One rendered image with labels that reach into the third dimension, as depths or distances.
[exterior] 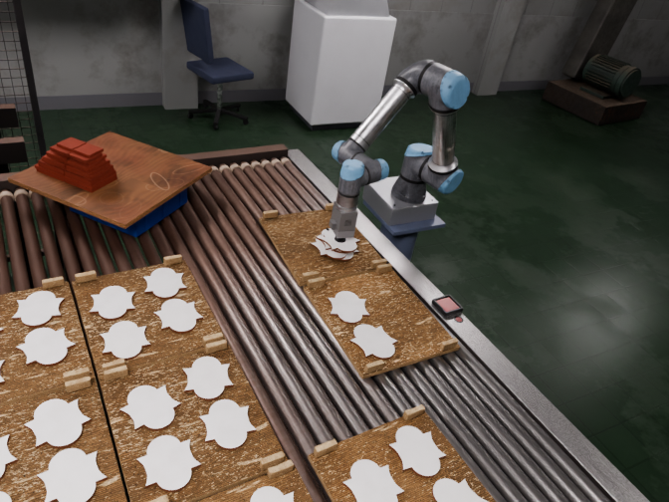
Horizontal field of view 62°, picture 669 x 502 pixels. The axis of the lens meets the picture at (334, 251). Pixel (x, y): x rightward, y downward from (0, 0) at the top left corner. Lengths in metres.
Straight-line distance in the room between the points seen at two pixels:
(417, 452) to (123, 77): 4.51
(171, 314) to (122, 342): 0.16
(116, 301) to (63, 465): 0.54
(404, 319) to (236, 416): 0.65
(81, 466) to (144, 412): 0.18
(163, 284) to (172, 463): 0.63
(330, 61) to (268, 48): 0.83
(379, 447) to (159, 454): 0.52
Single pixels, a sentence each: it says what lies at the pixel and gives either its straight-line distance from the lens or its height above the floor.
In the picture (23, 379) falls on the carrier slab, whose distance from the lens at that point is 1.63.
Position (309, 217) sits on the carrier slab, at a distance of 2.20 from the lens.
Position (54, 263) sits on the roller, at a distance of 2.00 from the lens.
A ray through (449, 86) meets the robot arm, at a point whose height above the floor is 1.54.
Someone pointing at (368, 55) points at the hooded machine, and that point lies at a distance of 5.22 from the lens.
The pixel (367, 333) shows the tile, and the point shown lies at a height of 0.94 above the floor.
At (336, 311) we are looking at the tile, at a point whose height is 0.94.
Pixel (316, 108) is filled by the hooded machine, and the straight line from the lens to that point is 5.15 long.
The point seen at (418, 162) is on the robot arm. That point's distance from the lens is 2.31.
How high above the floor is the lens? 2.11
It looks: 35 degrees down
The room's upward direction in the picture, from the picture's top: 10 degrees clockwise
